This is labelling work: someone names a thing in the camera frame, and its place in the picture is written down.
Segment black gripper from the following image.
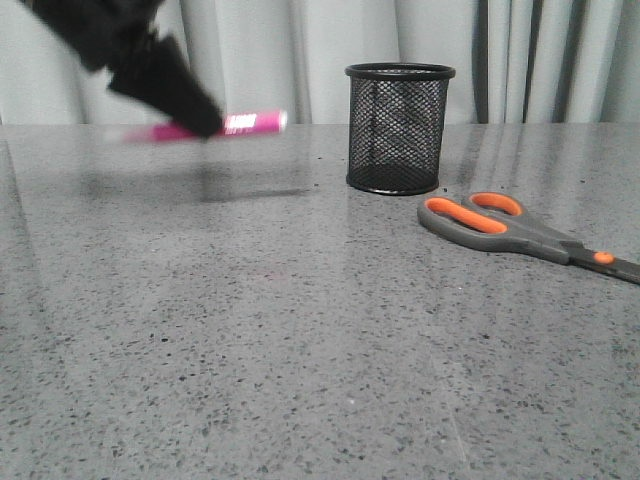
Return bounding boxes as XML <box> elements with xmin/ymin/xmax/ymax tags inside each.
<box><xmin>22</xmin><ymin>0</ymin><xmax>224</xmax><ymax>138</ymax></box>

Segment pink highlighter pen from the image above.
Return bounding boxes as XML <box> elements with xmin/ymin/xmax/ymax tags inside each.
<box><xmin>104</xmin><ymin>110</ymin><xmax>288</xmax><ymax>143</ymax></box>

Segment grey orange scissors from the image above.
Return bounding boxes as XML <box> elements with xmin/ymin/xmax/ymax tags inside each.
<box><xmin>417</xmin><ymin>192</ymin><xmax>639</xmax><ymax>284</ymax></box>

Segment black mesh pen holder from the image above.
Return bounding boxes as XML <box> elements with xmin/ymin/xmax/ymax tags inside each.
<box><xmin>345</xmin><ymin>62</ymin><xmax>456</xmax><ymax>196</ymax></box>

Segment grey curtain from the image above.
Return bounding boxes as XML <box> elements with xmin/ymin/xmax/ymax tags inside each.
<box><xmin>0</xmin><ymin>0</ymin><xmax>640</xmax><ymax>126</ymax></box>

